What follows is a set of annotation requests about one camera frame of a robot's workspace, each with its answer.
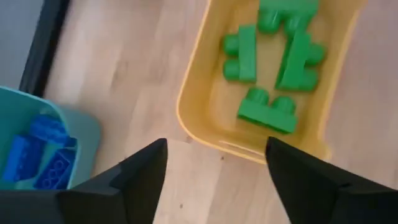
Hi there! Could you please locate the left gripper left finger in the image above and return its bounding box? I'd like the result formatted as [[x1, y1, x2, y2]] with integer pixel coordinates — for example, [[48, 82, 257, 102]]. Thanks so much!
[[0, 138, 169, 224]]

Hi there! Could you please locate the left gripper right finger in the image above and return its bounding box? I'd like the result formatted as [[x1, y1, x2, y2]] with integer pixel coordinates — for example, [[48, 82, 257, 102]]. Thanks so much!
[[265, 136, 398, 224]]

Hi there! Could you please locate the blue toy block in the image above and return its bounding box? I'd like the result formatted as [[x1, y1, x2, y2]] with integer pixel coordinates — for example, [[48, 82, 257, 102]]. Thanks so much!
[[32, 146, 78, 191], [28, 114, 78, 147], [1, 134, 47, 184]]

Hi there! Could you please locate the green toy block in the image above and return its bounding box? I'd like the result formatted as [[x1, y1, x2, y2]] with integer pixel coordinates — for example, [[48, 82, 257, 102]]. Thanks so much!
[[257, 0, 320, 35], [274, 30, 326, 93], [222, 24, 258, 83], [237, 87, 299, 135]]

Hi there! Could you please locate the light teal plastic bin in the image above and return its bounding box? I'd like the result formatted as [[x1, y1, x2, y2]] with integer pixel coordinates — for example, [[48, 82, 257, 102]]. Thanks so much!
[[0, 85, 102, 191]]

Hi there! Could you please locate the yellow plastic bin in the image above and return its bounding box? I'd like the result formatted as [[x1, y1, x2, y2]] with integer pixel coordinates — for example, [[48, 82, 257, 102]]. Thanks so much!
[[175, 0, 369, 165]]

